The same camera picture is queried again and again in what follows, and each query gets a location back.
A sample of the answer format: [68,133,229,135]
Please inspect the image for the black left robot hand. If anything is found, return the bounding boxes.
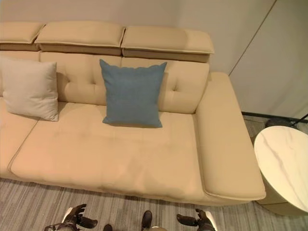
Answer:
[61,204,98,230]

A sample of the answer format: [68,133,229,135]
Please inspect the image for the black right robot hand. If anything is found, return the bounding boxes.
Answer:
[176,208,217,228]

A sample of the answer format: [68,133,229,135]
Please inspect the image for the beige leather sofa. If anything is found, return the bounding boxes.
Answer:
[0,21,267,206]

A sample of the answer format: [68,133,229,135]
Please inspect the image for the round white marble side table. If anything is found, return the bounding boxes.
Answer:
[254,126,308,217]

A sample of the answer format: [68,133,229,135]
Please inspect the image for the blue square cushion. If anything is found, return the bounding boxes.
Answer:
[99,59,168,128]

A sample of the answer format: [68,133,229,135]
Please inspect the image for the light grey square cushion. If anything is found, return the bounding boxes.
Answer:
[0,56,60,122]

